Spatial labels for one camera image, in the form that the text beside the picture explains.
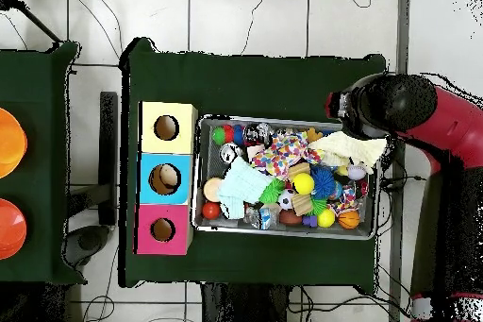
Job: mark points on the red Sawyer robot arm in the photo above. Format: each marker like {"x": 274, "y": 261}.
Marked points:
{"x": 453, "y": 122}

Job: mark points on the shallow clear mesh bin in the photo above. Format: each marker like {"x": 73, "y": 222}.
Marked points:
{"x": 205, "y": 167}

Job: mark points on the wooden box with three holes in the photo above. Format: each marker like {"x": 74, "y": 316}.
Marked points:
{"x": 167, "y": 154}

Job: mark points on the crushed silver can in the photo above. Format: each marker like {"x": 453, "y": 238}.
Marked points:
{"x": 229, "y": 153}

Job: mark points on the mint green cloth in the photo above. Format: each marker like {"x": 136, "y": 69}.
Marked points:
{"x": 243, "y": 182}

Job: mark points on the colourful polka dot cloth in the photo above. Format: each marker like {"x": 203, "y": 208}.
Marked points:
{"x": 279, "y": 152}

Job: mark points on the toy hamburger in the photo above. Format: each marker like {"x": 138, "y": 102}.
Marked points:
{"x": 213, "y": 189}

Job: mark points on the red ball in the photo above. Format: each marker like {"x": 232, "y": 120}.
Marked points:
{"x": 211, "y": 210}

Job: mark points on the crushed clear plastic bottle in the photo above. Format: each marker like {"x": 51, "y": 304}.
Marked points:
{"x": 260, "y": 218}

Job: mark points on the large yellow ball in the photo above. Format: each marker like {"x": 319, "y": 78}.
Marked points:
{"x": 303, "y": 183}

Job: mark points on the dark green table cloth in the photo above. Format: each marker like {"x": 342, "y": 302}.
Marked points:
{"x": 41, "y": 110}
{"x": 249, "y": 84}

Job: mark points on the blue spiky ball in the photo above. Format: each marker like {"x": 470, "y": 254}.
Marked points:
{"x": 324, "y": 182}

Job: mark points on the cream yellow cloth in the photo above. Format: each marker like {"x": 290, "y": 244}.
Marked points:
{"x": 347, "y": 148}

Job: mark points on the orange toy basketball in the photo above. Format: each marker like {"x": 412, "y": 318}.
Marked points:
{"x": 349, "y": 219}

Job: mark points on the black stand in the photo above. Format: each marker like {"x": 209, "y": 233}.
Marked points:
{"x": 109, "y": 148}

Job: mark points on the orange bowl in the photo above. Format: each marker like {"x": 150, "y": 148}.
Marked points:
{"x": 9, "y": 143}
{"x": 9, "y": 229}

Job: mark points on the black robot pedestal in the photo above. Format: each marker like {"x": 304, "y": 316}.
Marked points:
{"x": 249, "y": 307}

